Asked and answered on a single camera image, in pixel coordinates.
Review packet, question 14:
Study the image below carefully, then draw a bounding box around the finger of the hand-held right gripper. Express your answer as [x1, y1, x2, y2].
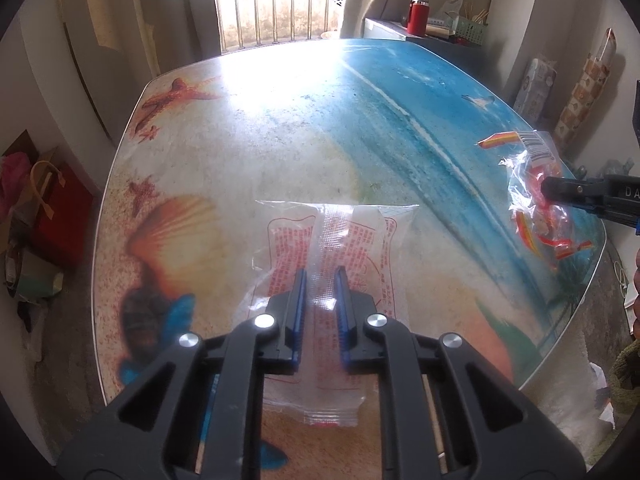
[541, 176, 608, 216]

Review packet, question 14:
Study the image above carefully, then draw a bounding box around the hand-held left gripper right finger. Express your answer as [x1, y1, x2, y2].
[334, 266, 587, 480]

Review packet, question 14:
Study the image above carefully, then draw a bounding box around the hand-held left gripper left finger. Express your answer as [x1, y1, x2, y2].
[55, 268, 308, 480]

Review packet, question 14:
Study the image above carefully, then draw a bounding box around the clear rainbow striped candy bag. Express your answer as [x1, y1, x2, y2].
[475, 129, 596, 273]

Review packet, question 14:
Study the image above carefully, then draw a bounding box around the clear red print wrapper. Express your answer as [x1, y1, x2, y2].
[251, 200, 421, 428]

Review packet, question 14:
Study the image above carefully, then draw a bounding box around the person's right hand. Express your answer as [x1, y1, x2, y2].
[631, 252, 640, 343]

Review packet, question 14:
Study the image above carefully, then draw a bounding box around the large clear water jug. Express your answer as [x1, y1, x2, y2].
[602, 157, 638, 181]

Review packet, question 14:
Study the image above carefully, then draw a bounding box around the patterned paper roll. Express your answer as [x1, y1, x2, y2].
[554, 27, 618, 148]

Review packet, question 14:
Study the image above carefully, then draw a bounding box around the toilet paper pack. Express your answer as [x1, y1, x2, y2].
[514, 58, 558, 120]

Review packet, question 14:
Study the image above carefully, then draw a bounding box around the green fuzzy cloth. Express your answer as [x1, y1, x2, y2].
[607, 342, 640, 418]

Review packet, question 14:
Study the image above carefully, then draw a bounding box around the green plastic basket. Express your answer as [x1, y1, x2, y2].
[452, 16, 488, 45]

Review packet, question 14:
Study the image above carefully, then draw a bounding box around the crumpled white paper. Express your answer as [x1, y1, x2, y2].
[590, 362, 616, 426]

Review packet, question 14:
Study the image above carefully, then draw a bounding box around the translucent plastic bag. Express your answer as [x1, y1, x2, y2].
[431, 0, 466, 26]

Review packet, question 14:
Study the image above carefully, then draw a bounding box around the red thermos flask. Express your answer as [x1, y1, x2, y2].
[406, 0, 431, 36]

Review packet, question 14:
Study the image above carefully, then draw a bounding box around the grey cabinet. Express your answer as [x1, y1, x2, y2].
[363, 16, 488, 73]

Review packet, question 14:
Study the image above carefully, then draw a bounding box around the red gift bag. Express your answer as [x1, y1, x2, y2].
[30, 160, 96, 271]

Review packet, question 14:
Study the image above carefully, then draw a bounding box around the pale paper bag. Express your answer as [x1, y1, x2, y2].
[5, 245, 66, 306]

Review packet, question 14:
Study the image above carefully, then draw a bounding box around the window railing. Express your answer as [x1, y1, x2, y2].
[215, 0, 343, 56]

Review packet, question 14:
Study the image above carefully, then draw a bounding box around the pink bag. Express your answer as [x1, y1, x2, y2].
[0, 152, 33, 216]

